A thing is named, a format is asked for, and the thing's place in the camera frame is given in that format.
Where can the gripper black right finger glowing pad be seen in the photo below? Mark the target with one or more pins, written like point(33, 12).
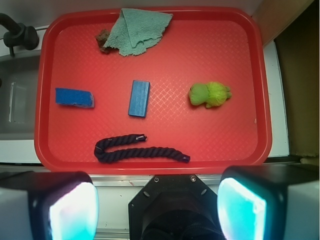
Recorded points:
point(270, 202)

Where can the teal knitted cloth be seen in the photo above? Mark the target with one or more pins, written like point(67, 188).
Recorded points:
point(136, 30)

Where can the black faucet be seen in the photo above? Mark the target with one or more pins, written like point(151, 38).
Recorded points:
point(18, 34)

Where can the blue wooden block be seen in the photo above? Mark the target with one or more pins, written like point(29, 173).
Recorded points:
point(139, 98)

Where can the green plush toy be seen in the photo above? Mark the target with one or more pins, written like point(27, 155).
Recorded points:
point(212, 94)

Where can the red plastic tray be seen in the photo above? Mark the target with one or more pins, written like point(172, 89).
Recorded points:
point(200, 45)

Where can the brown crumpled object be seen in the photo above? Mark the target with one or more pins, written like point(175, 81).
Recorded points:
point(101, 39)

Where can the blue sponge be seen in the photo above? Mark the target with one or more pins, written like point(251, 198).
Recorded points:
point(74, 97)

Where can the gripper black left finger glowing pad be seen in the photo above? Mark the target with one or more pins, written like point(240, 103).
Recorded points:
point(48, 206)

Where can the grey sink basin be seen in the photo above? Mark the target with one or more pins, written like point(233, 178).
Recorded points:
point(18, 93)

